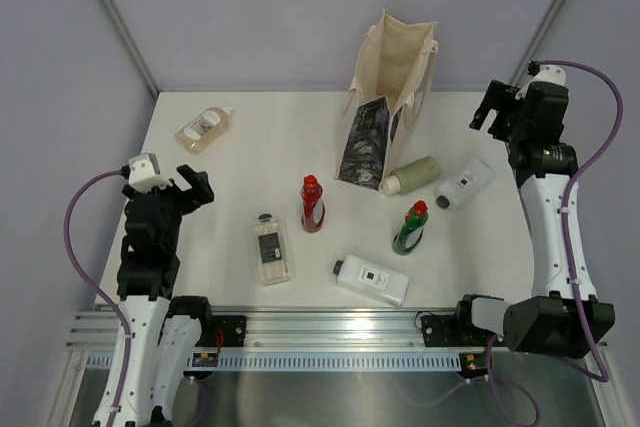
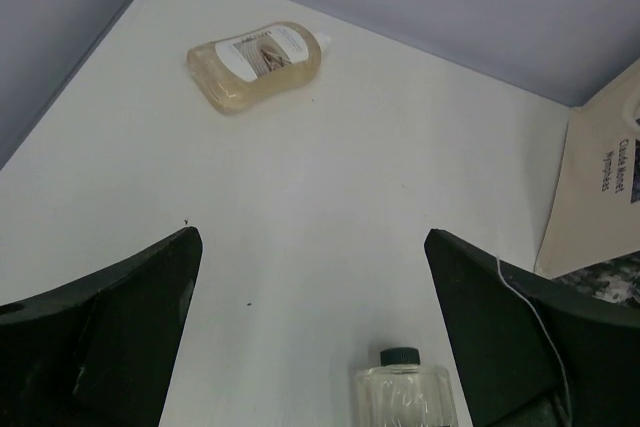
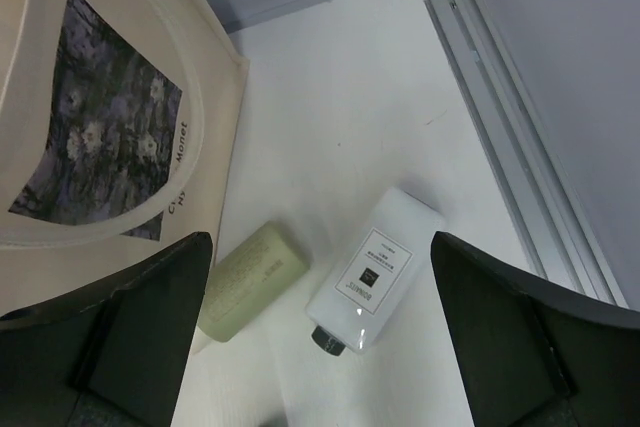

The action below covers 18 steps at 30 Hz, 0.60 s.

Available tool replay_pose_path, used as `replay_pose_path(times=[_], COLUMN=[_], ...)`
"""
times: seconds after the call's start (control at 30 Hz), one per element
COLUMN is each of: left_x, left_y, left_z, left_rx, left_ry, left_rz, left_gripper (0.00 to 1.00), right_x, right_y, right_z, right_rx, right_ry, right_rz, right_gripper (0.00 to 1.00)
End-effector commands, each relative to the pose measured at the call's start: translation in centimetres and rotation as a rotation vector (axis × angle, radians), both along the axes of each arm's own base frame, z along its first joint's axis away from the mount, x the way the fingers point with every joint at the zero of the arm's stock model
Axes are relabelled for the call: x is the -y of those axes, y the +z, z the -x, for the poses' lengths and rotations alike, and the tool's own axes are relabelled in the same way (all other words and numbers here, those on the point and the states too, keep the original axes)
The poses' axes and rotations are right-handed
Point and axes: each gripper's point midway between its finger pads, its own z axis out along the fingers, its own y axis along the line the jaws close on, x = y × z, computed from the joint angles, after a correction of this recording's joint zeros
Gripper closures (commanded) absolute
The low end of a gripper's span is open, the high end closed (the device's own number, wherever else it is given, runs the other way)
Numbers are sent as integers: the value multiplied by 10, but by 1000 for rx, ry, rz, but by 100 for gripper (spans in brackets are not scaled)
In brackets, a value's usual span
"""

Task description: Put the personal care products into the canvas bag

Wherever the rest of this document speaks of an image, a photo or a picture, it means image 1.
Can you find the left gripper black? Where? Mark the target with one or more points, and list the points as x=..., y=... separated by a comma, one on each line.
x=201, y=192

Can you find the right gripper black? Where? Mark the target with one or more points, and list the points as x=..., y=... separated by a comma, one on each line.
x=497, y=96

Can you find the amber clear soap bottle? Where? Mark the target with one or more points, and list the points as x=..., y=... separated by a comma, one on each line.
x=204, y=129

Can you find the small white bottle black cap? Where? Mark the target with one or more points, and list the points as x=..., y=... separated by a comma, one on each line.
x=460, y=189

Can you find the clear rectangular bottle black label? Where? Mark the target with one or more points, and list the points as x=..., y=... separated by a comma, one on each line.
x=273, y=264

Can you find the sage green bottle cream cap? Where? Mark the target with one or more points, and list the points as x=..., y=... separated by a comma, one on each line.
x=410, y=177

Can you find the red squeeze bottle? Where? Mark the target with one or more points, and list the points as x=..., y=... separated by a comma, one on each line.
x=313, y=207

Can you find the green bottle red cap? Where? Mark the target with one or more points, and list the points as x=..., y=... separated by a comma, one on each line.
x=411, y=232

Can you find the large white bottle black cap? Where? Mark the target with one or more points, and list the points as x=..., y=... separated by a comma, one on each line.
x=372, y=280

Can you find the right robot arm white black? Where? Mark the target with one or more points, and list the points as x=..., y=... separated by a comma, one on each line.
x=563, y=316

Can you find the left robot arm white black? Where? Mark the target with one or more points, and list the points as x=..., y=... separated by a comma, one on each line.
x=158, y=330

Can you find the cream canvas tote bag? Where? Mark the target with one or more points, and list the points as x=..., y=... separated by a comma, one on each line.
x=392, y=81

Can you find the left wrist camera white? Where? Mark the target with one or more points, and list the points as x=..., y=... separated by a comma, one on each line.
x=144, y=174

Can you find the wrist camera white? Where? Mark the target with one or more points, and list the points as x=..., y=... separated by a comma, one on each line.
x=144, y=174
x=546, y=73

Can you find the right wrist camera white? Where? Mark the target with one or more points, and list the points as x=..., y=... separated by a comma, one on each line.
x=546, y=73

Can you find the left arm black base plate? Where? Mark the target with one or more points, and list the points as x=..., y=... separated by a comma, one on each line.
x=224, y=330

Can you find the aluminium mounting rail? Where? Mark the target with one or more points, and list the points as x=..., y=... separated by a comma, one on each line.
x=274, y=329

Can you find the white slotted cable duct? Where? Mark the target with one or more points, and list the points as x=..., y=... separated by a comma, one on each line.
x=324, y=362

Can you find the right aluminium frame post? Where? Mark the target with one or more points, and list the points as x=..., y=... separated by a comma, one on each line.
x=538, y=39

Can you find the aluminium frame post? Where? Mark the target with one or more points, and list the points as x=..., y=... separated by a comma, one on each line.
x=125, y=38
x=538, y=39

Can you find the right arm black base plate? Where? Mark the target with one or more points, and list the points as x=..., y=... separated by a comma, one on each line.
x=452, y=330

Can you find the left aluminium frame post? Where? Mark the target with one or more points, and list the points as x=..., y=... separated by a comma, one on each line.
x=125, y=38

